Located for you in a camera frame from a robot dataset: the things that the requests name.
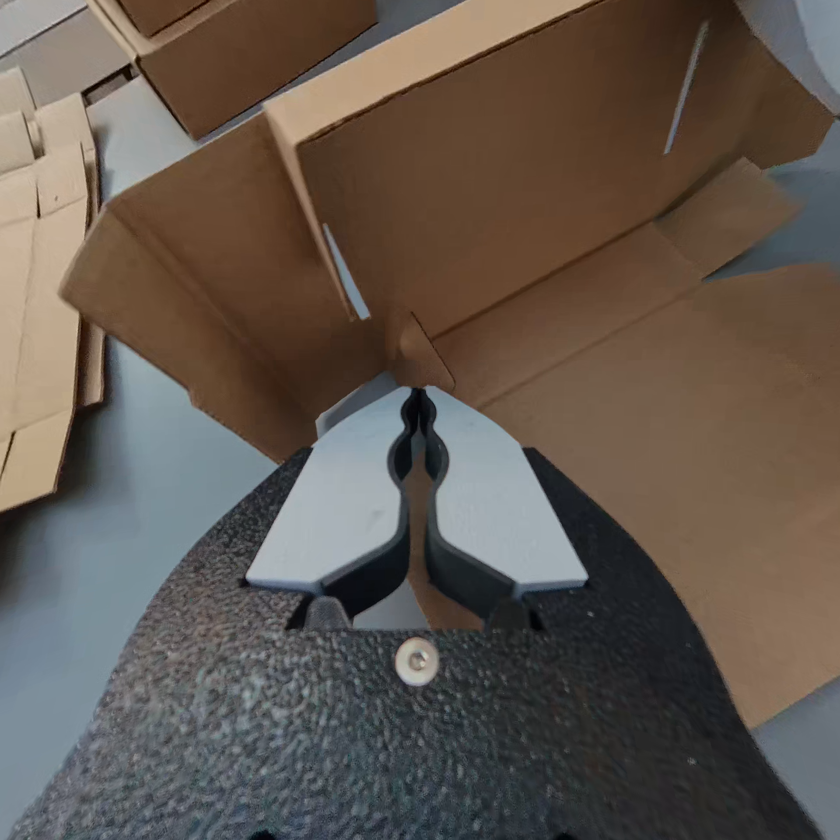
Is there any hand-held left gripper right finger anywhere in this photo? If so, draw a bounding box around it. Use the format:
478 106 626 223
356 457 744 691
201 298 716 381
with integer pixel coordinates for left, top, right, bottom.
419 387 591 619

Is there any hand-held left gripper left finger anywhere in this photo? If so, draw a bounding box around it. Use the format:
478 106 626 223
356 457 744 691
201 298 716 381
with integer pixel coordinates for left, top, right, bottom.
244 386 421 618

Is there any brown cardboard mailer box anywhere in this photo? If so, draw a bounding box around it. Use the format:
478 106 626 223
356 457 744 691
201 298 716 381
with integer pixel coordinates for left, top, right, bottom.
58 0 840 731

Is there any closed brown cardboard box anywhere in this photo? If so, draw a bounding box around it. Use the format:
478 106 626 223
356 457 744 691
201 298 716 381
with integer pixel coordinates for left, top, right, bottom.
115 0 221 38
87 0 379 140

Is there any stack of flat cardboard sheets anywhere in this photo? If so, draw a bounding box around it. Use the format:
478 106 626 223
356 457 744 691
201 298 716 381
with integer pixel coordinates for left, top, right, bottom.
0 66 107 514

